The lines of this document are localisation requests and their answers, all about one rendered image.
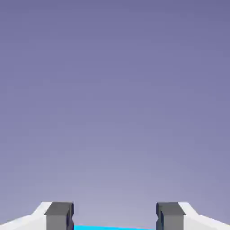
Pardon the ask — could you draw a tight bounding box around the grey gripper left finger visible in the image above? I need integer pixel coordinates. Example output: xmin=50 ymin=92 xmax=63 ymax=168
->
xmin=0 ymin=201 xmax=75 ymax=230

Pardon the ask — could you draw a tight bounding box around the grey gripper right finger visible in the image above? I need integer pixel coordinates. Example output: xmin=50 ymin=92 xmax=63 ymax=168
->
xmin=155 ymin=201 xmax=230 ymax=230

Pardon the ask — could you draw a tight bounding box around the large cyan box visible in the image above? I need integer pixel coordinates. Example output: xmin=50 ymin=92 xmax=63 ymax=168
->
xmin=73 ymin=225 xmax=156 ymax=230

